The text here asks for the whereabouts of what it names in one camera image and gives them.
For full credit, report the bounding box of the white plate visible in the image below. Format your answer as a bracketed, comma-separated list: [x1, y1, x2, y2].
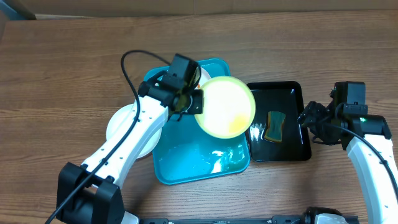
[197, 68, 211, 89]
[106, 104, 162, 159]

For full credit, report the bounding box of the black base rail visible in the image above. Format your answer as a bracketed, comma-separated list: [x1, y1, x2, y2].
[139, 207, 360, 224]

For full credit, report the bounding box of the yellow-green plate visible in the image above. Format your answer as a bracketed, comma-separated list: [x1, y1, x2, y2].
[195, 76, 256, 139]

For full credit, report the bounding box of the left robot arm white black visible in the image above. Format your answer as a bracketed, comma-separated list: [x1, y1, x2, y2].
[47, 80, 203, 223]

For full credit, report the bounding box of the green yellow sponge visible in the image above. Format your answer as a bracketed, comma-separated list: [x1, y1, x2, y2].
[263, 111, 285, 143]

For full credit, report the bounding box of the black rectangular tray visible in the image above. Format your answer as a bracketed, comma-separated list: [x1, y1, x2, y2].
[246, 81, 312, 162]

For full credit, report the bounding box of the white plate on tray top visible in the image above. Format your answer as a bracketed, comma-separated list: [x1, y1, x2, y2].
[197, 68, 211, 89]

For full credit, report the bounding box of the teal plastic tray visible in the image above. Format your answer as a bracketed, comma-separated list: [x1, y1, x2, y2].
[143, 58, 251, 186]

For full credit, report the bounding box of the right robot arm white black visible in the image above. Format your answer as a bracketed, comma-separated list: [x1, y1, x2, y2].
[298, 101, 397, 223]

